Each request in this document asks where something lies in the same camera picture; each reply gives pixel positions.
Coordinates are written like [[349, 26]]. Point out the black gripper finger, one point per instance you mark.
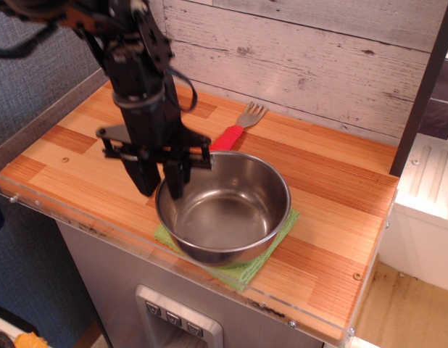
[[144, 174], [177, 175]]

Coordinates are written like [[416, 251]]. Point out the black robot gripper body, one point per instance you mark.
[[152, 131]]

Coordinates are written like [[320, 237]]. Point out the stainless steel pot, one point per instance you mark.
[[228, 215]]

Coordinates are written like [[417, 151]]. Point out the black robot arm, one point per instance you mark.
[[108, 27]]

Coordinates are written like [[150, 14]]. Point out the green folded cloth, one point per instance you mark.
[[238, 277]]

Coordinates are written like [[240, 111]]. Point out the silver toy fridge cabinet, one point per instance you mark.
[[141, 304]]

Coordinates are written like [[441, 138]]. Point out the clear acrylic table guard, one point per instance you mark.
[[315, 276]]

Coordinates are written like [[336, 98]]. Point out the orange object at corner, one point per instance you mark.
[[30, 340]]

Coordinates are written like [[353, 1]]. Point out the white toy sink unit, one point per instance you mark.
[[415, 240]]

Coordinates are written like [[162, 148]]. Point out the fork with red handle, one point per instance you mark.
[[251, 115]]

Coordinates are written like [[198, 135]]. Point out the dark vertical post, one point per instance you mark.
[[423, 96]]

